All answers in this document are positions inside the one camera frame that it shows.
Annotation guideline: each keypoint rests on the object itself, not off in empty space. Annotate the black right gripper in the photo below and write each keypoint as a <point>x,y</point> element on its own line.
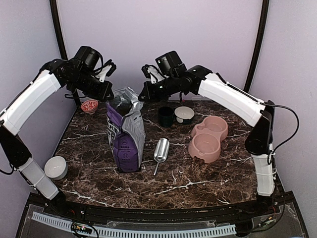
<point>150,95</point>

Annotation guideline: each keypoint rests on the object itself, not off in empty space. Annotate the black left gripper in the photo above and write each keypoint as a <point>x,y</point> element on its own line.
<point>101,94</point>

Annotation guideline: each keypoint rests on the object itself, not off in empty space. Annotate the purple pet food bag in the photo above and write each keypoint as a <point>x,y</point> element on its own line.
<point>125,129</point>

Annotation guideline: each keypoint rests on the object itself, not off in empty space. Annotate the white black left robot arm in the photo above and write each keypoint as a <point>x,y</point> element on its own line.
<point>86,71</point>

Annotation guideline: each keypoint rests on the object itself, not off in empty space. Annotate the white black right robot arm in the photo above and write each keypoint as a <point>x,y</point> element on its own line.
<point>172,77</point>

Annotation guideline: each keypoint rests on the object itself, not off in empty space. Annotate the white ceramic pet bowl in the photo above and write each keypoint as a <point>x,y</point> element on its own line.
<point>184,115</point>

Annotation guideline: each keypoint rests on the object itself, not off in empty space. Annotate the metal food scoop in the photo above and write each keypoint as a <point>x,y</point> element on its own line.
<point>161,152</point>

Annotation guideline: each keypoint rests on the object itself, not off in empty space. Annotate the pink double pet bowl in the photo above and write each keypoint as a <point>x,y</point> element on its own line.
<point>207,137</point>

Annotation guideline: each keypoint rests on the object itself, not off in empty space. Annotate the red patterned small bowl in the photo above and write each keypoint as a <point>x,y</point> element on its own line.
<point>90,106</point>

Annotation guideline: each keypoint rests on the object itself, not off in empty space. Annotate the dark green mug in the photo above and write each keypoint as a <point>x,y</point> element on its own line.
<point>166,116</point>

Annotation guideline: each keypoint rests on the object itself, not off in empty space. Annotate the white grey round bowl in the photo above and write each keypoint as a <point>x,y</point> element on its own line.
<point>56,168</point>

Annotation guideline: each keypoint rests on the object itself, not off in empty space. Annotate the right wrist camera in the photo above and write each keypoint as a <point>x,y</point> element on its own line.
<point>152,73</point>

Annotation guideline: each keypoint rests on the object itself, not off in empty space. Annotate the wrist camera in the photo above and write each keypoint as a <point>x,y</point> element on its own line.
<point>108,69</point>
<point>152,73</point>

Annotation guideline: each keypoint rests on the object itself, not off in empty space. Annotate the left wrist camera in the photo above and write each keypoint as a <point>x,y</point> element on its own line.
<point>108,69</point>

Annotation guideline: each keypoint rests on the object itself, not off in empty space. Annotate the grey slotted cable duct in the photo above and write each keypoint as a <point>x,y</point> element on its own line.
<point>132,230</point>

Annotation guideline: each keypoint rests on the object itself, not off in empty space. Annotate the black front frame rail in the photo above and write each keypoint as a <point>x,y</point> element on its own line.
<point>235,214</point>

